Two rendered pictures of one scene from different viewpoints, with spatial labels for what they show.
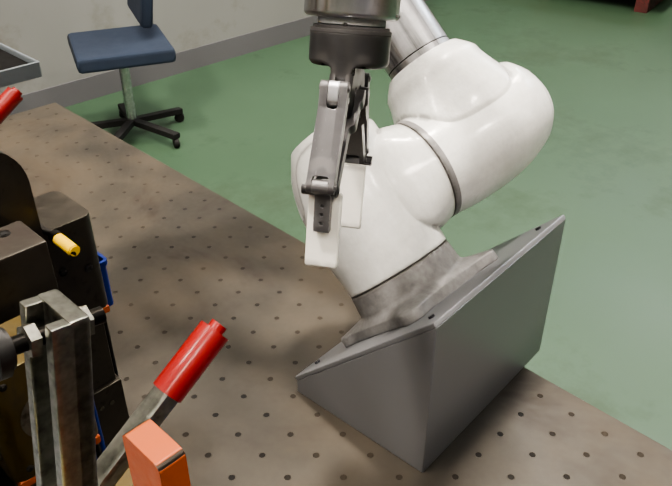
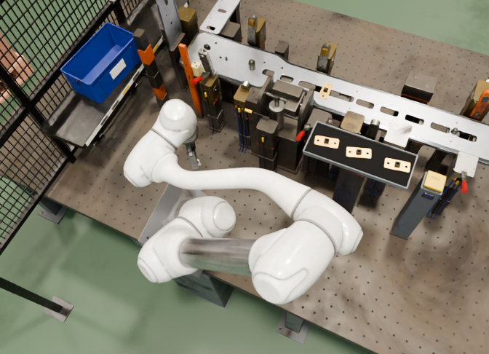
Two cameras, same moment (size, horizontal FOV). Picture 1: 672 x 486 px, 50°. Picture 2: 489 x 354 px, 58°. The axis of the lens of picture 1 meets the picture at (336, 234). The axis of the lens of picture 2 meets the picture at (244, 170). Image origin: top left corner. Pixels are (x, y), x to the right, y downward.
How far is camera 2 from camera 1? 1.86 m
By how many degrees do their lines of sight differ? 85
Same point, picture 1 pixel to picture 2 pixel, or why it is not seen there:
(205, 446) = not seen: hidden behind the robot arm
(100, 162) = (411, 339)
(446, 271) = (176, 207)
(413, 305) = (184, 191)
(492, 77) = (159, 240)
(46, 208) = (268, 125)
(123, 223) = (351, 282)
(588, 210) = not seen: outside the picture
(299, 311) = not seen: hidden behind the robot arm
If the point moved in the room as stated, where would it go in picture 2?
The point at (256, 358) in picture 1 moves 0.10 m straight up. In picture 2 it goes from (248, 221) to (247, 213)
